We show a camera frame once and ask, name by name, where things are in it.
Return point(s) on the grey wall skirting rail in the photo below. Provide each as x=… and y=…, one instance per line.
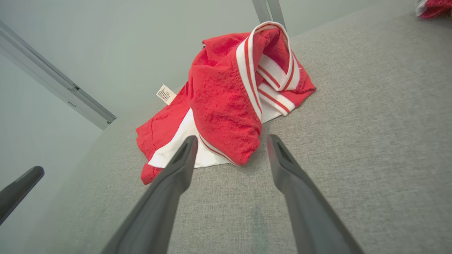
x=53, y=77

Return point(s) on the red shorts white stripe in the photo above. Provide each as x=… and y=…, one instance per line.
x=436, y=8

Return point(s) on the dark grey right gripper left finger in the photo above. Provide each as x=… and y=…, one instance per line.
x=159, y=204

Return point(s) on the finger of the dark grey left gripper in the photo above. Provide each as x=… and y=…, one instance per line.
x=21, y=187

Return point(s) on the red white basketball jersey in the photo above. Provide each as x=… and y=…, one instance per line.
x=219, y=98

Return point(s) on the grey vertical post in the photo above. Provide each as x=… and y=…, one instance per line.
x=277, y=12
x=261, y=10

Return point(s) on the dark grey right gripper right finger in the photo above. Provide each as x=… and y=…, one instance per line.
x=303, y=211

